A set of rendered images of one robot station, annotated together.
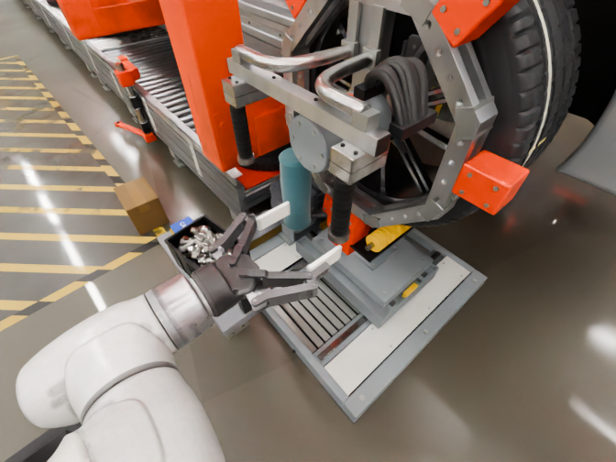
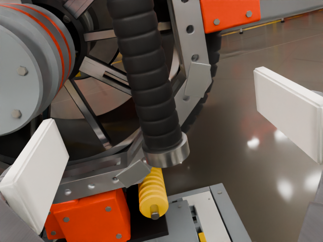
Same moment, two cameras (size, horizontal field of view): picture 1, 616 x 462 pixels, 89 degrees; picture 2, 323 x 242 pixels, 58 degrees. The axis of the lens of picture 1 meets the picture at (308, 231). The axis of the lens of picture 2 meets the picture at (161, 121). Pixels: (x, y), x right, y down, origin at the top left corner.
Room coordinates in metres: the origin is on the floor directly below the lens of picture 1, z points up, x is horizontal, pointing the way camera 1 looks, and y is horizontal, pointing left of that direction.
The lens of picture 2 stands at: (0.26, 0.13, 0.90)
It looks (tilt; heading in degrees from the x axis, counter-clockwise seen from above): 24 degrees down; 310
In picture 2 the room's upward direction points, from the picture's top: 14 degrees counter-clockwise
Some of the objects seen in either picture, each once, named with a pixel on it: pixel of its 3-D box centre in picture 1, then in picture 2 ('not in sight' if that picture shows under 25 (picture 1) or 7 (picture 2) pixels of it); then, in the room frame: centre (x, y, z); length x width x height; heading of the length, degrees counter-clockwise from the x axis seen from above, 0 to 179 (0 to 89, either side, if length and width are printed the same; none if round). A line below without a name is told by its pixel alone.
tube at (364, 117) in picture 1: (370, 62); not in sight; (0.54, -0.10, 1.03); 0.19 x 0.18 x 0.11; 130
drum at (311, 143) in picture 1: (341, 129); (12, 60); (0.65, -0.08, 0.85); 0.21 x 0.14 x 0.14; 130
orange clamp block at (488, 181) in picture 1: (488, 181); (223, 3); (0.46, -0.34, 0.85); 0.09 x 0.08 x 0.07; 40
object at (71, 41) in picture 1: (119, 38); not in sight; (3.59, 1.92, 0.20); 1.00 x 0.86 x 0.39; 40
